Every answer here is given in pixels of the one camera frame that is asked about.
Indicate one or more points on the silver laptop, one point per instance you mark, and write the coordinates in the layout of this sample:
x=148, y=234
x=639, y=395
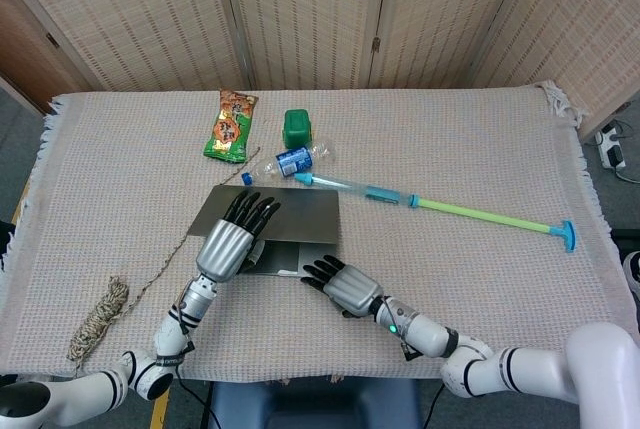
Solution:
x=305, y=216

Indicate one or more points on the white power strip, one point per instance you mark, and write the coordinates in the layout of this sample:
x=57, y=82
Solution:
x=611, y=146

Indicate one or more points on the woven folding screen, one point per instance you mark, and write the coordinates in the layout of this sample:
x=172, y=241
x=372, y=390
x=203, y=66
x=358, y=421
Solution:
x=310, y=14

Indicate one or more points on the brown white twine bundle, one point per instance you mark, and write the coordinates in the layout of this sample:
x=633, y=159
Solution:
x=102, y=311

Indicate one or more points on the white black shoe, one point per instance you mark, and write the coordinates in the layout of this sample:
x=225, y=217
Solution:
x=634, y=274

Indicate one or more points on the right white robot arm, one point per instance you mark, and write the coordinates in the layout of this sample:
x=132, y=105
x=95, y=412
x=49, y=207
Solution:
x=525, y=366

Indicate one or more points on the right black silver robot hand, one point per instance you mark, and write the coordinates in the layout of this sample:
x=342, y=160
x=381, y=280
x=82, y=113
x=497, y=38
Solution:
x=352, y=291

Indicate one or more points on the green orange snack bag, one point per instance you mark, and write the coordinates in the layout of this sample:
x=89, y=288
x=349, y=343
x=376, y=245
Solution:
x=230, y=124

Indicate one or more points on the beige woven tablecloth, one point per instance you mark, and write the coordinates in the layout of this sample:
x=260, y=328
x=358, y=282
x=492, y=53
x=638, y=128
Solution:
x=475, y=279

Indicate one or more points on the clear bottle with blue label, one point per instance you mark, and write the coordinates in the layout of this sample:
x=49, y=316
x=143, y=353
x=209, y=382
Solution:
x=294, y=159

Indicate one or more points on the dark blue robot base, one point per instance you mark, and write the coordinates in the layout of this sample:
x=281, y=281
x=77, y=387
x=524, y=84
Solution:
x=310, y=404

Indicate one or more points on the blue green water pump toy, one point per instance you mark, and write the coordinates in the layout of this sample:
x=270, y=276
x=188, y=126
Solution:
x=382, y=194

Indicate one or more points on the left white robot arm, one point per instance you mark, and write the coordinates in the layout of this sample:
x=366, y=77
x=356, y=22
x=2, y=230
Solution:
x=170, y=336

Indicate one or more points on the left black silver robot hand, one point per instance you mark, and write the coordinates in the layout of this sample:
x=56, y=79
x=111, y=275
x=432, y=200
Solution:
x=225, y=246

